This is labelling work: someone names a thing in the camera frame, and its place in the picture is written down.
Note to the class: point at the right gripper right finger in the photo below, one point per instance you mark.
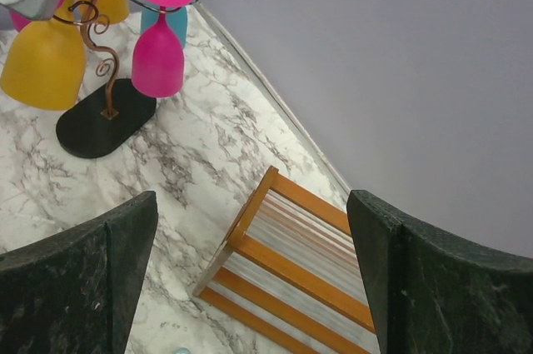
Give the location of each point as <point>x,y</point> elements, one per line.
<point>431,291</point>

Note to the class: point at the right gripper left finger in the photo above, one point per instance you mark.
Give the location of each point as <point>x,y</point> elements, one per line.
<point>77,291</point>

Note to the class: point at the metal wine glass rack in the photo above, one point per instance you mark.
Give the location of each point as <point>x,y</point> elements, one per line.
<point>102,121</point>

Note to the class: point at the pink wine glass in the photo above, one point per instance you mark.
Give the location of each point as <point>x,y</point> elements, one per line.
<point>20,22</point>
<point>158,59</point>

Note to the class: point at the blue wine glass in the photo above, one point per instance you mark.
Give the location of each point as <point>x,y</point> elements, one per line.
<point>177,22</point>

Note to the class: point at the wooden dish rack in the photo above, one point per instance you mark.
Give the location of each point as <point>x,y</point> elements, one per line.
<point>287,269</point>

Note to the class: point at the light blue eraser block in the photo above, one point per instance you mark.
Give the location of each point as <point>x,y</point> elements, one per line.
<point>182,350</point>

